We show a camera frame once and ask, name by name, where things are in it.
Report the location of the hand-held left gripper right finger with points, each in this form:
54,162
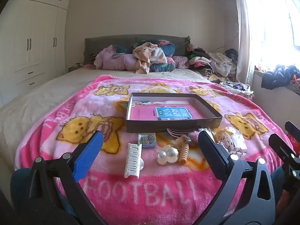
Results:
211,154

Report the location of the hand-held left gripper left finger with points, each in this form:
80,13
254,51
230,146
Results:
89,154

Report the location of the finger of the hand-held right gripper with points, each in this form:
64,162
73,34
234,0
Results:
293,130
280,145

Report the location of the clear bag of yellow hoops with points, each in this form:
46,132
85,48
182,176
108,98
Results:
225,133

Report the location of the clear jewelry bag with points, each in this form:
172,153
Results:
235,146

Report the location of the orange spiral hair clip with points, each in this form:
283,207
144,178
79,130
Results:
184,152

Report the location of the white comb hair clip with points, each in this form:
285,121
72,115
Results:
132,159

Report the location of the shallow cardboard box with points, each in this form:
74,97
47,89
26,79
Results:
173,124

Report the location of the person's blue trouser leg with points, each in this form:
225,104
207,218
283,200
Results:
20,187
277,180

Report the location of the small clear plastic bag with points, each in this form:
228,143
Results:
207,131

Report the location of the pink fluffy scrunchie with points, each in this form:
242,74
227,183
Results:
193,137

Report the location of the brown round hair clip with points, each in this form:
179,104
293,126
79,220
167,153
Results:
178,132

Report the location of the pearl flower hair clip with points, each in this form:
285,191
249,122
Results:
167,155

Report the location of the dark jacket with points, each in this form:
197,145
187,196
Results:
279,76

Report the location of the grey hairpin card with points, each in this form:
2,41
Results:
146,141

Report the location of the pink bear printed blanket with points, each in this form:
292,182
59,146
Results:
140,192

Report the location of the pink book with blue label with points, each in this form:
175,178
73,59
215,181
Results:
145,112

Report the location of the heap of mixed garments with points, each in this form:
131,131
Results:
236,86

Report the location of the bed with cream sheet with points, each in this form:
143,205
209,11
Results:
46,91

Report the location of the pile of clothes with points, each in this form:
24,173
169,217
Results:
211,61

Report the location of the pink quilt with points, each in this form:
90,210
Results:
110,59

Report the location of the pink floral pillow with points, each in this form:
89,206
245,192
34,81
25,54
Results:
180,62

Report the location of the bright window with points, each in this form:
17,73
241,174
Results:
276,28

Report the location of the cream curtain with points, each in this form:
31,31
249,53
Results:
242,39

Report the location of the cream patterned cloth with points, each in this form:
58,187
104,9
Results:
147,54

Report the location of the white wardrobe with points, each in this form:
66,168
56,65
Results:
30,39

